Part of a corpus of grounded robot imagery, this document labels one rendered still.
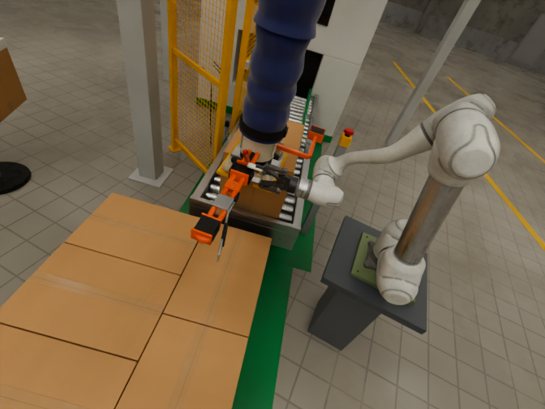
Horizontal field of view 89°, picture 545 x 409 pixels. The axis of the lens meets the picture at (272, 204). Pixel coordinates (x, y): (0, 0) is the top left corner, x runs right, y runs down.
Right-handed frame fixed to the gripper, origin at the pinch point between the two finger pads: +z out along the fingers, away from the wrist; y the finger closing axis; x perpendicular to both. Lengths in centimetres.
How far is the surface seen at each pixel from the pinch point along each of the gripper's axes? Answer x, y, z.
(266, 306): -2, 106, -31
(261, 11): 14, -56, 11
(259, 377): -46, 106, -36
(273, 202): 26.6, 36.8, -14.2
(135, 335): -59, 53, 26
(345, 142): 75, 9, -49
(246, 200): 26.8, 41.7, 2.4
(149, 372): -70, 53, 14
